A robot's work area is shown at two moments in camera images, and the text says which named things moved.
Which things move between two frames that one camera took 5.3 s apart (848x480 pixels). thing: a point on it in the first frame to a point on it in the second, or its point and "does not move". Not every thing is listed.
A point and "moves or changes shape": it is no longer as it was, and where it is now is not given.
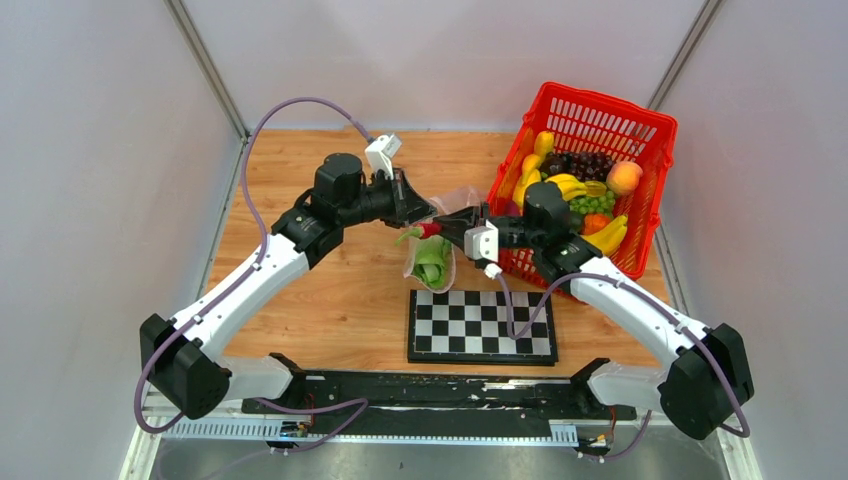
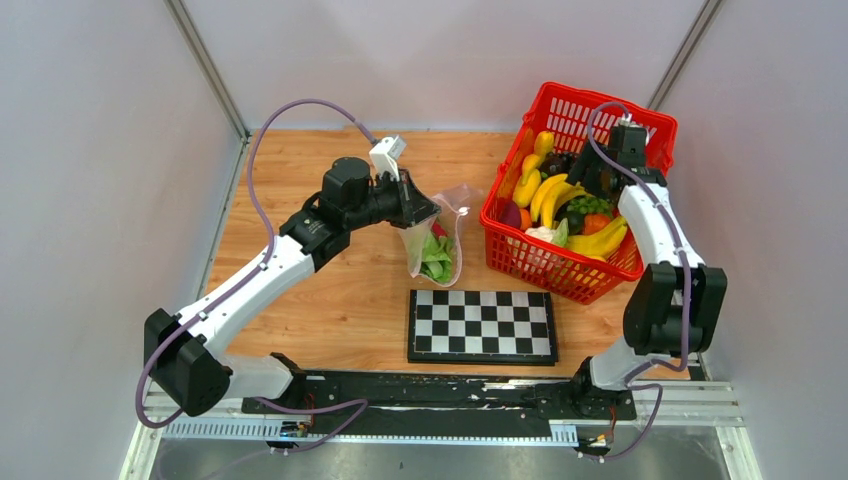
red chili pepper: [426, 230] moves or changes shape
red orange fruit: [594, 222] does not move
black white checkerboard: [470, 327] does not move
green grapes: [594, 204] does not move
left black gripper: [408, 206] does not move
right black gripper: [456, 223] to [589, 158]
